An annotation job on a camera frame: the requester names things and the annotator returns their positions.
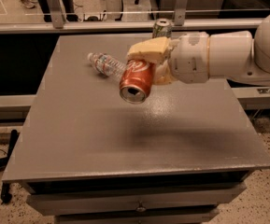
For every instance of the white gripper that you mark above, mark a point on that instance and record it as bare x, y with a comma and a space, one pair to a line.
189, 58

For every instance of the red soda can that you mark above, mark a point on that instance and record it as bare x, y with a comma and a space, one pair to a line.
136, 81

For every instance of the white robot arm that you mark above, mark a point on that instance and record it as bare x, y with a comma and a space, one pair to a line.
238, 56

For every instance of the clear plastic water bottle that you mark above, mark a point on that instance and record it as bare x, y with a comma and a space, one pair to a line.
107, 65

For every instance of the green white soda can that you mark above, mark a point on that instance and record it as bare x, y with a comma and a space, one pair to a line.
162, 27

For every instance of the grey cabinet with drawers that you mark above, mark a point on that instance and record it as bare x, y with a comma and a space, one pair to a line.
85, 156

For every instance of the black stand on floor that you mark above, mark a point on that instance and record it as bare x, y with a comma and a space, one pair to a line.
5, 195

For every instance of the metal railing frame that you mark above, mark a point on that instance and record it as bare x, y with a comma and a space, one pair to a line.
124, 15

